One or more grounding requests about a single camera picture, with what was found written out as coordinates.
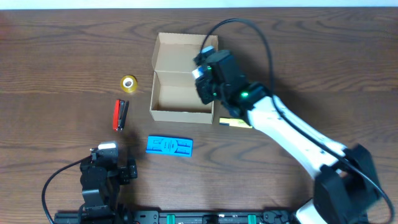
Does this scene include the yellow highlighter marker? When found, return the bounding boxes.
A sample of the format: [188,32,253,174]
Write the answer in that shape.
[219,117,252,129]

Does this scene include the blue plastic tray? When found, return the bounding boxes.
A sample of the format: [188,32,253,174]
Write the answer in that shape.
[146,136,193,157]

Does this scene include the brown cardboard box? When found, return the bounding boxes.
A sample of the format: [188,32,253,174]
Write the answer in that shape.
[149,32,218,124]

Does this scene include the red black stapler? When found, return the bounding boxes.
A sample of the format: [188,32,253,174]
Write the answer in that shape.
[112,100,129,131]

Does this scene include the yellow tape roll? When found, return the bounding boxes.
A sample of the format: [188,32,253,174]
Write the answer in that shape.
[120,75,137,93]

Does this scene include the small white blue box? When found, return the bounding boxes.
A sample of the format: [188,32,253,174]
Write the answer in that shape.
[192,66,204,80]

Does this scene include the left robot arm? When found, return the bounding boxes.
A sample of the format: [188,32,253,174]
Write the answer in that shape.
[80,156,137,220]

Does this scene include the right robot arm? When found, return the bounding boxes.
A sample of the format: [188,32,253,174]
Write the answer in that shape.
[192,47,382,223]

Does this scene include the right black cable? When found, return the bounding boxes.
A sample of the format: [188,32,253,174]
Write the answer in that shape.
[200,17,395,223]

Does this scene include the black cable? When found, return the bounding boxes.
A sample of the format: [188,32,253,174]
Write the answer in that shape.
[41,154,94,224]
[200,17,395,223]

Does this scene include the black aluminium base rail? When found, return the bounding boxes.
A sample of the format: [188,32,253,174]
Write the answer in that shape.
[54,210,296,224]

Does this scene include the left black cable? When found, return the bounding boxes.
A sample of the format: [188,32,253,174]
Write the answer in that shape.
[41,154,94,224]

